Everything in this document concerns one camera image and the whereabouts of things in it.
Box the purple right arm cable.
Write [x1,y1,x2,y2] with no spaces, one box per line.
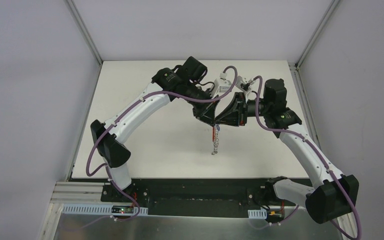
[254,75,362,240]

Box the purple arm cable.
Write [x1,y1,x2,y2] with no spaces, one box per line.
[254,75,362,240]
[85,65,239,223]

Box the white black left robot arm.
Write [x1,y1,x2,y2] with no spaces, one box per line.
[90,56,218,203]

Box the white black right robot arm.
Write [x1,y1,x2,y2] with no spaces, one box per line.
[212,76,359,224]

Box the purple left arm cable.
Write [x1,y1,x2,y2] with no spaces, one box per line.
[85,65,239,223]

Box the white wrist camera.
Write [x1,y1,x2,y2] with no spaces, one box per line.
[210,72,232,98]
[235,75,255,93]

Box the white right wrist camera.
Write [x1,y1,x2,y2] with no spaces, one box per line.
[235,75,255,93]

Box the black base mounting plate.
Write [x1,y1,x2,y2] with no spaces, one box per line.
[99,178,299,218]

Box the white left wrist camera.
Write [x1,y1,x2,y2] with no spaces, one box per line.
[210,72,232,98]

